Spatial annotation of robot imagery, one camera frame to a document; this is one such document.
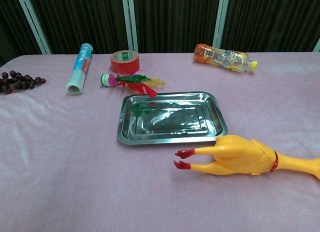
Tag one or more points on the yellow rubber chicken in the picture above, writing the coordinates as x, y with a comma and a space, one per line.
240, 154

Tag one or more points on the stainless steel rectangular tray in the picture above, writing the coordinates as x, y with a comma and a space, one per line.
172, 135

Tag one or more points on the colourful feather shuttlecock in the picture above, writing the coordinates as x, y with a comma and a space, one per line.
130, 79

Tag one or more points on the red tape roll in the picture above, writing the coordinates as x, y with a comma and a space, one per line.
125, 65

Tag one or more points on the clear plastic bottle yellow cap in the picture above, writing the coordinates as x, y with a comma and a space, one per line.
225, 58

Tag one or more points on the cling film roll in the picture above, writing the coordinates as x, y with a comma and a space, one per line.
80, 67

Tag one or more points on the dark ribbed curtain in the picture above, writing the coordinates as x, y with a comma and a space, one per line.
175, 17

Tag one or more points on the pink tablecloth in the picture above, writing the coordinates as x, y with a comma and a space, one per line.
75, 167

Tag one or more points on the dark red grape bunch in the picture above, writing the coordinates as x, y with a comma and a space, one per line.
18, 84

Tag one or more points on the white slanted frame post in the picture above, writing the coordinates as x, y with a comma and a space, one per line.
33, 22

